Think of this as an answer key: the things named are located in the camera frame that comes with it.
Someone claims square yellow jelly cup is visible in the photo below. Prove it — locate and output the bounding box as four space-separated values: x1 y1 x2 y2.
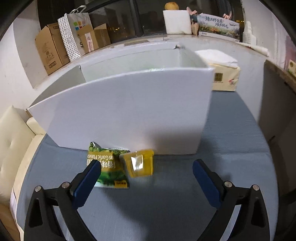
120 149 154 178

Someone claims small green garlic pea packet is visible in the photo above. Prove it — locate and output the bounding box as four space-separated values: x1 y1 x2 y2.
87 142 130 189

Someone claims blue table mat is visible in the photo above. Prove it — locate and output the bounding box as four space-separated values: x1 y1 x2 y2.
16 90 280 241

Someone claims cream leather sofa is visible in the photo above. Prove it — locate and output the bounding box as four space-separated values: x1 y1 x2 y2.
1 106 46 240

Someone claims white storage box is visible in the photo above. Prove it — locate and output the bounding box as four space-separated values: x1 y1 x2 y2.
29 42 214 155

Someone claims tissue pack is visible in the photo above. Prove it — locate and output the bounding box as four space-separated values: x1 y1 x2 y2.
195 49 240 92

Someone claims marble side counter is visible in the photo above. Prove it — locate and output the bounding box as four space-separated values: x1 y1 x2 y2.
264 60 296 93

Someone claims large cardboard box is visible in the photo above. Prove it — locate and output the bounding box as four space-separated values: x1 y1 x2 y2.
35 23 70 75

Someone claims small cardboard box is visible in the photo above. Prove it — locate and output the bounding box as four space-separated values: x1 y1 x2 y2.
77 24 111 53

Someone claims white plastic bottle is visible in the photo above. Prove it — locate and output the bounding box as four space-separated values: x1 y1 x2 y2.
242 21 256 45

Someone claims printed flat gift box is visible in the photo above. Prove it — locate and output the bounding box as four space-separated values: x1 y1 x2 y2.
197 13 240 42

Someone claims white dotted paper bag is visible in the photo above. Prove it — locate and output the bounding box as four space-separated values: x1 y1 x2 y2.
58 5 93 62

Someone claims white foam box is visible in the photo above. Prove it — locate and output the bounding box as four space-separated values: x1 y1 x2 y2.
163 10 192 35

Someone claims pink figurine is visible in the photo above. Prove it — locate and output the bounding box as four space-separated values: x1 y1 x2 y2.
186 7 198 16

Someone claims yellow pomelo fruit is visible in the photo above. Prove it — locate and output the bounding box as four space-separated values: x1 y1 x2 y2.
165 1 179 11

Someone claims black window frame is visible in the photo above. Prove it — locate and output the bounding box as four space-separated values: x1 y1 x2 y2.
37 0 244 43

